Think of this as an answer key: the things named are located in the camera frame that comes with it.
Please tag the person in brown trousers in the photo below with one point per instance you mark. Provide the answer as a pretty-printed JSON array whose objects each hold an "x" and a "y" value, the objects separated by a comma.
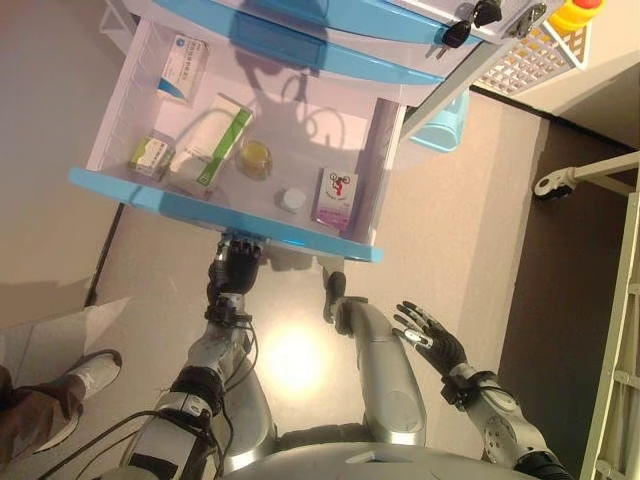
[{"x": 40, "y": 410}]

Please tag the blue front drawer with medicines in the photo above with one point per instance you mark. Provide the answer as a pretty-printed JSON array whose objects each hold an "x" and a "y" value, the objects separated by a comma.
[{"x": 200, "y": 207}]

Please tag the grey robot torso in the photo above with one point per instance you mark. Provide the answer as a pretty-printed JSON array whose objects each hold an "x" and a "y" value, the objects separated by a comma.
[{"x": 325, "y": 460}]

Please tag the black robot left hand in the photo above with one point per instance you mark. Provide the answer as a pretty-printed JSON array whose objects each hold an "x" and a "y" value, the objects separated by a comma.
[{"x": 240, "y": 270}]

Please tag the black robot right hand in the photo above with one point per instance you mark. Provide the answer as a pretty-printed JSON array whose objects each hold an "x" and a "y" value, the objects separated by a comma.
[{"x": 442, "y": 345}]

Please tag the blue front cart drawer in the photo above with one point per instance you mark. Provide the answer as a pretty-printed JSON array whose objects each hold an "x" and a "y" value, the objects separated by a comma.
[
  {"x": 300, "y": 50},
  {"x": 325, "y": 22}
]

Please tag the blue white medicine box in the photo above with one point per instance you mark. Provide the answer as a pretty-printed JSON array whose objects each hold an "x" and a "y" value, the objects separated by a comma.
[{"x": 182, "y": 70}]

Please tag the small green white medicine box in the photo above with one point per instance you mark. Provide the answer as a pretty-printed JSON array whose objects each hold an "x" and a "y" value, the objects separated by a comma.
[{"x": 150, "y": 157}]

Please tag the white mesh side basket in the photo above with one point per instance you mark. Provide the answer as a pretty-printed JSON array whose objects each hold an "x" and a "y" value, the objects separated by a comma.
[{"x": 530, "y": 65}]

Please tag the metal cart lock latch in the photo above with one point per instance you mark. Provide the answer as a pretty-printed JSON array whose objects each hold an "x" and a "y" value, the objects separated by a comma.
[{"x": 527, "y": 20}]

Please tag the yellow sharps container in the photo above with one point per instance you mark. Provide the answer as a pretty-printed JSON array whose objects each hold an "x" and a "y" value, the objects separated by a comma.
[{"x": 575, "y": 15}]

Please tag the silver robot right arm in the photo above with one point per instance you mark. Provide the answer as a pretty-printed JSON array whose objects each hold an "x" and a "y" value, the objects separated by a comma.
[{"x": 500, "y": 415}]

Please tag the white caster wheel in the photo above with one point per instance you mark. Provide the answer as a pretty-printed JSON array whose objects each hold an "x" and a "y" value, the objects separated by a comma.
[{"x": 550, "y": 187}]

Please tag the silver robot right leg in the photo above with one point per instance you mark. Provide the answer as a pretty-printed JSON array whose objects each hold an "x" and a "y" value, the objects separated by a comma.
[{"x": 385, "y": 370}]

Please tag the light blue waste bin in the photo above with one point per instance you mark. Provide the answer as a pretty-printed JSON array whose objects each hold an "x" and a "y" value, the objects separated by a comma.
[{"x": 440, "y": 125}]

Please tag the black cart keys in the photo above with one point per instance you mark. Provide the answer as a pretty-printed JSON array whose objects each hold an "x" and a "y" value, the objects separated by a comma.
[{"x": 460, "y": 32}]

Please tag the white medical cart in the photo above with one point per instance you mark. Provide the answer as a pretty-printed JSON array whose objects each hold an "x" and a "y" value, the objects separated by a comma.
[{"x": 450, "y": 85}]

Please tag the long green white medicine box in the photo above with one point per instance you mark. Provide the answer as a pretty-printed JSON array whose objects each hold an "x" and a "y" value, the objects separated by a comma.
[{"x": 210, "y": 145}]

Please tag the white side bin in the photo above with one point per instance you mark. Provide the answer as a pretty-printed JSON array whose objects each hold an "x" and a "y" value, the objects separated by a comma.
[{"x": 117, "y": 22}]

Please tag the clear bottle of yellow capsules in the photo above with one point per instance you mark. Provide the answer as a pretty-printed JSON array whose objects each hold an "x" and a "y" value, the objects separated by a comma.
[{"x": 256, "y": 160}]

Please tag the purple white medicine box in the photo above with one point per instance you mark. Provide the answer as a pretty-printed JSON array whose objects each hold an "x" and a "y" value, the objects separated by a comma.
[{"x": 335, "y": 197}]

